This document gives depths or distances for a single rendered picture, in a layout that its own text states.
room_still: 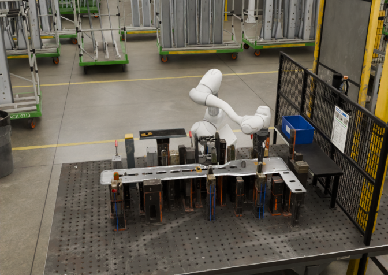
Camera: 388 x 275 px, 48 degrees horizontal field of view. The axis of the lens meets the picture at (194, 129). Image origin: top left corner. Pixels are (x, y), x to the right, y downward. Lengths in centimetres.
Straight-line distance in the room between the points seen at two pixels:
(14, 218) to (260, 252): 270
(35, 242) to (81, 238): 129
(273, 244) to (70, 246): 134
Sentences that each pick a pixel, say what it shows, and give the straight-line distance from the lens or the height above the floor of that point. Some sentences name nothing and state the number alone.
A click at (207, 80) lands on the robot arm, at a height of 155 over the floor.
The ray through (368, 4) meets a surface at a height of 193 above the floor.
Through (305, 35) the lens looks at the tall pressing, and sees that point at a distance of 1105.
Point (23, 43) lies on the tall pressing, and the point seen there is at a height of 44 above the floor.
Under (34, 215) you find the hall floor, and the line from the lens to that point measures 476.
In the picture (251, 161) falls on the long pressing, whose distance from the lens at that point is 335.
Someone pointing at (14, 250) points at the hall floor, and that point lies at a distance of 435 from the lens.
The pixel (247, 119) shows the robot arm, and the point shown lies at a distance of 298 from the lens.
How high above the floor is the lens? 255
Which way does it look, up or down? 24 degrees down
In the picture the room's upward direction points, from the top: straight up
